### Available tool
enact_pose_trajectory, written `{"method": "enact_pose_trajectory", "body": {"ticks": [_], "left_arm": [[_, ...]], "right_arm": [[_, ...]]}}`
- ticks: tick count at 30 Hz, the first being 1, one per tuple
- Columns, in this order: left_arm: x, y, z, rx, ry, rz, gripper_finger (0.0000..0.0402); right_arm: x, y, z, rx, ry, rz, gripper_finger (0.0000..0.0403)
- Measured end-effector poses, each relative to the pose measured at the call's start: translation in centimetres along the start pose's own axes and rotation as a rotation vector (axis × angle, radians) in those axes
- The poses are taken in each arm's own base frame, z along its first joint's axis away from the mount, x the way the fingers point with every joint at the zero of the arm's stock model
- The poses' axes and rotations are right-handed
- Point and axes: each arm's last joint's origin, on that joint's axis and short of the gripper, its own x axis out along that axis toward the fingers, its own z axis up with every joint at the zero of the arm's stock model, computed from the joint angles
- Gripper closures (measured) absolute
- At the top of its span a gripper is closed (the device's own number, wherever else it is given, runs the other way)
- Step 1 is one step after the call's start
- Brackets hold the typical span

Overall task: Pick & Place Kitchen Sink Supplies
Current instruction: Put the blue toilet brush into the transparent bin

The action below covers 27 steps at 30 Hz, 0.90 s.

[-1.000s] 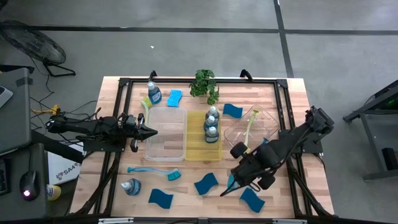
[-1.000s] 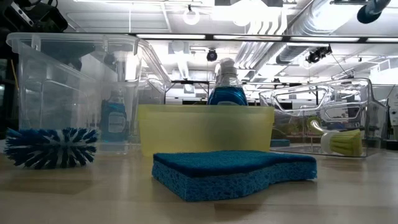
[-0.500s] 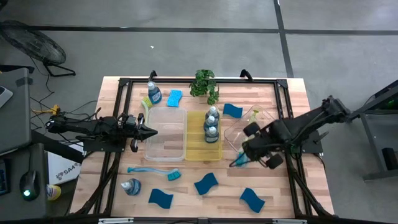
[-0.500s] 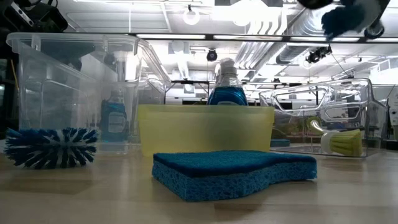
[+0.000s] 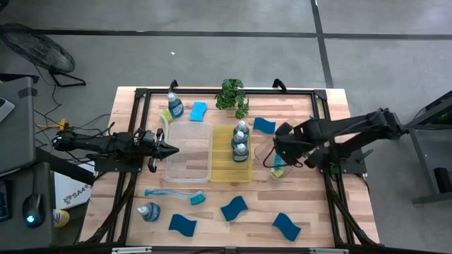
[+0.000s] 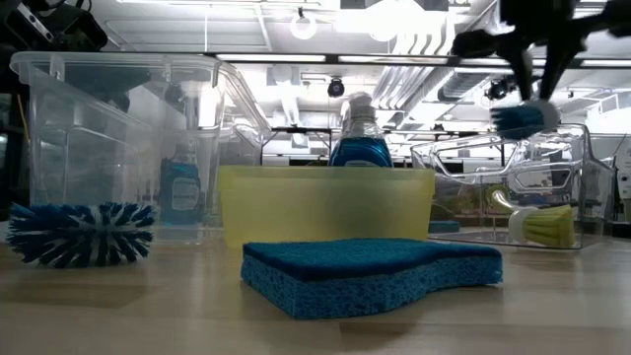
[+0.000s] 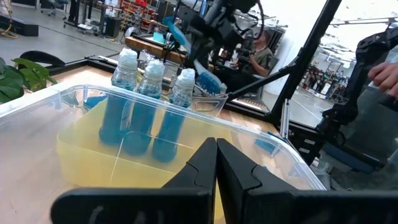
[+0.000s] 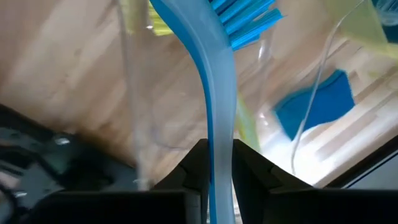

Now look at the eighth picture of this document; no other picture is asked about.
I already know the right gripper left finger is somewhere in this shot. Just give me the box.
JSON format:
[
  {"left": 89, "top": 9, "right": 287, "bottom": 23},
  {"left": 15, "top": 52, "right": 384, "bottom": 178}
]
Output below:
[{"left": 152, "top": 138, "right": 212, "bottom": 224}]

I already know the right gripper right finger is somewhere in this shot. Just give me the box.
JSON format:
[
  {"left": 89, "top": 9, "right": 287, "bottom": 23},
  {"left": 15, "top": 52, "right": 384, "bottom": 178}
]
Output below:
[{"left": 231, "top": 138, "right": 314, "bottom": 224}]

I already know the blue dish brush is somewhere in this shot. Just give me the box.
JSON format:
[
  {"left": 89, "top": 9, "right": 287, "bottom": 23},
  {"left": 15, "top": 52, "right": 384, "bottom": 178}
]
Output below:
[{"left": 149, "top": 0, "right": 284, "bottom": 224}]

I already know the clear acrylic handled bin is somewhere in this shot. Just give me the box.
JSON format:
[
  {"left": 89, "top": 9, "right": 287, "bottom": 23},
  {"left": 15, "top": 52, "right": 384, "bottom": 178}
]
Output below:
[{"left": 114, "top": 0, "right": 374, "bottom": 190}]

